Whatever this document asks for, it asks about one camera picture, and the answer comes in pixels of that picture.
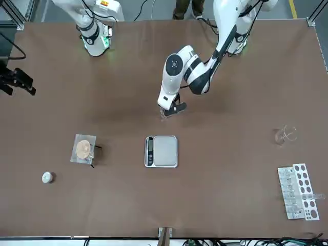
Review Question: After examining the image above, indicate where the clear test tube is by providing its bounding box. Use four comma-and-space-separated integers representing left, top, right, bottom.
301, 193, 326, 200

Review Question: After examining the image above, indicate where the person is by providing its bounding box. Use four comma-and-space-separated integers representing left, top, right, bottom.
173, 0, 206, 20

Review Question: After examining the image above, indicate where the large glass beaker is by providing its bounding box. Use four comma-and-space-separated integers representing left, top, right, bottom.
274, 125, 298, 146

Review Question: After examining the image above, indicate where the white test tube rack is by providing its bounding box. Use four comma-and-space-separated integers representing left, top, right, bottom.
277, 163, 320, 221

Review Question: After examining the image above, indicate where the silver digital balance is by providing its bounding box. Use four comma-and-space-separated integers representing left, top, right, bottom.
144, 135, 179, 169

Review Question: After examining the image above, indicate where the aluminium post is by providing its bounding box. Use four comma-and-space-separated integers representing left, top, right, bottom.
158, 227, 173, 246

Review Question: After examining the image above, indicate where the small glass beaker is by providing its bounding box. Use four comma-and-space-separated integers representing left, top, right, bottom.
159, 107, 171, 121

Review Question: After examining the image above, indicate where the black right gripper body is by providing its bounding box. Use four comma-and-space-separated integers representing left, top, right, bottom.
0, 60, 16, 88

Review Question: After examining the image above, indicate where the black wire tripod stand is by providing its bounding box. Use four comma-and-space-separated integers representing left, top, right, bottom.
88, 143, 103, 169

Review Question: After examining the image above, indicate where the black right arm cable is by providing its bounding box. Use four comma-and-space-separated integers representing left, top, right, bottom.
0, 32, 27, 61

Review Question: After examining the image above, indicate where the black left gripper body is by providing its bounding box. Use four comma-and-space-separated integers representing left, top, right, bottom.
163, 93, 187, 118

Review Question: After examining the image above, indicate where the white box with yellow label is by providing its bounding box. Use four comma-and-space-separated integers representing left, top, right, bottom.
96, 0, 125, 22

